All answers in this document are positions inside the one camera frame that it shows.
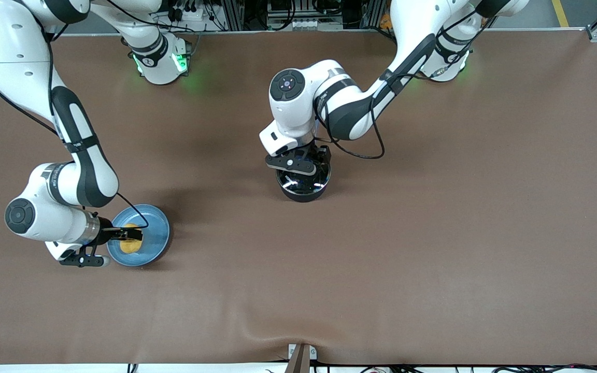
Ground blue plate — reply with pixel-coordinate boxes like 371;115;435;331
107;204;170;267

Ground white power strip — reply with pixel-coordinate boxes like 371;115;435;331
284;18;326;30
165;4;207;22

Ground brown table cover cloth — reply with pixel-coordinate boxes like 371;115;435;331
0;28;597;366

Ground dark pot with blue handle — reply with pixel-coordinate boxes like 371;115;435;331
276;155;331;203

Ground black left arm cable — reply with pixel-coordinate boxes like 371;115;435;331
313;5;486;160

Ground aluminium frame post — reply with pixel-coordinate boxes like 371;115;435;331
366;0;387;29
220;0;245;32

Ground grey metal bracket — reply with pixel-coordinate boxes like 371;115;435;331
288;343;318;361

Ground brown camera pole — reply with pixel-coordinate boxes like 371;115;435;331
284;345;311;373

